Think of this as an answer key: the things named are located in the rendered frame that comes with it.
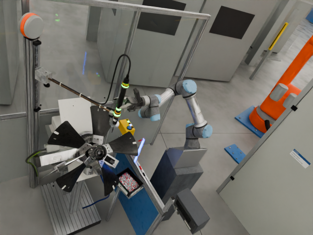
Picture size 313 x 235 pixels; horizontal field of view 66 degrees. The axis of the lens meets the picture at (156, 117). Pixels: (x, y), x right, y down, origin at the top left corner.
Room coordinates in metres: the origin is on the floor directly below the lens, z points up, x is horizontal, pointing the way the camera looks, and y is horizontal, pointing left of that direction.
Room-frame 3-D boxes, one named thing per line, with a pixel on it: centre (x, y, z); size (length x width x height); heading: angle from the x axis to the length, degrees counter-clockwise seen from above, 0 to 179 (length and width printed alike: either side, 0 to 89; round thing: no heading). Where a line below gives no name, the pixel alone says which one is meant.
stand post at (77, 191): (1.24, 0.43, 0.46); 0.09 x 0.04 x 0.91; 137
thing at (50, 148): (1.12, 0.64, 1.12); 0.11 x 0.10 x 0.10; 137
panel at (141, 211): (1.46, -0.06, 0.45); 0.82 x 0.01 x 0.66; 47
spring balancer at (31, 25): (1.37, 0.98, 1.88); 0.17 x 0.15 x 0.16; 137
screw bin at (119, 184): (1.29, 0.01, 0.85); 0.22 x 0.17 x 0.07; 62
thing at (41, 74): (1.35, 0.88, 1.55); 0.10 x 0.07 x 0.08; 82
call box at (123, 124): (1.73, 0.23, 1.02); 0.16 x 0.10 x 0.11; 47
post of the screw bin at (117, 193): (1.32, 0.06, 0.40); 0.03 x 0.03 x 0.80; 62
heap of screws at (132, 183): (1.29, 0.00, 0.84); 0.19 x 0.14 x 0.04; 62
